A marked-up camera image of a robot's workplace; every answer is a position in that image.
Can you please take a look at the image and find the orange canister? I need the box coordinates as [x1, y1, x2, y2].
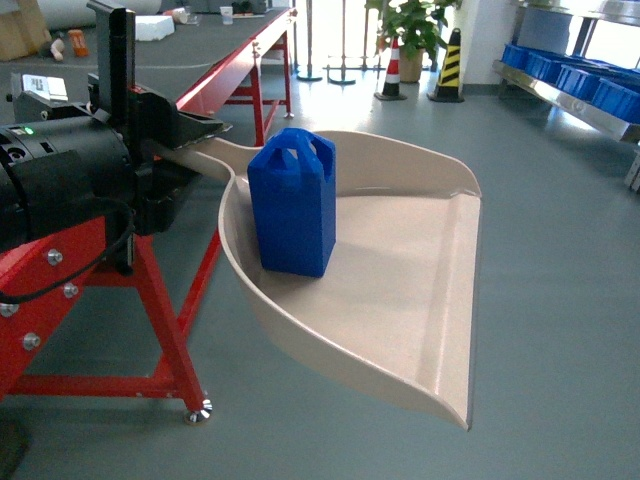
[68, 29, 90, 58]

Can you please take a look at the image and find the red white traffic cone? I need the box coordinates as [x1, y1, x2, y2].
[374, 37, 407, 101]

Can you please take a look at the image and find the white paper cup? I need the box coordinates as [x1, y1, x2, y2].
[220, 6, 234, 25]

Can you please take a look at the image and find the cardboard box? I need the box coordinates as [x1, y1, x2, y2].
[1, 0, 51, 61]

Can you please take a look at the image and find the black yellow traffic cone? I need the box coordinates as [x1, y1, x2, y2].
[428, 28, 464, 103]

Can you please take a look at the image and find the beige plastic dustpan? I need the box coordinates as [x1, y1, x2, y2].
[157, 131, 482, 429]

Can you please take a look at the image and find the potted green plant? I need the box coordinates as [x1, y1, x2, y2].
[365, 0, 463, 84]

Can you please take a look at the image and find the wooden handled brush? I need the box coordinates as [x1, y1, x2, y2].
[49, 38, 65, 62]

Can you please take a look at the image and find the blue plastic bin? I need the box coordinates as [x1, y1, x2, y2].
[501, 44, 546, 70]
[591, 78, 640, 124]
[556, 64, 639, 102]
[524, 51, 583, 84]

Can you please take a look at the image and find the white foam block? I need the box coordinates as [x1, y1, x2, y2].
[135, 15, 175, 42]

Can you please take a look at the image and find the blue plastic jug part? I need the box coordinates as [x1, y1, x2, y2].
[248, 128, 336, 278]

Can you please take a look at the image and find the stainless steel shelf rack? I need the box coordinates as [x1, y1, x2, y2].
[493, 1, 639, 145]

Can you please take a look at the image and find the black cable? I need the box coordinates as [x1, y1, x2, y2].
[0, 197, 137, 306]

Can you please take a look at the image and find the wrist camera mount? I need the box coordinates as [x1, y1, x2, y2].
[10, 73, 89, 123]

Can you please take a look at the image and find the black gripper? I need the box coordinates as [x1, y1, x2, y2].
[87, 0, 233, 277]

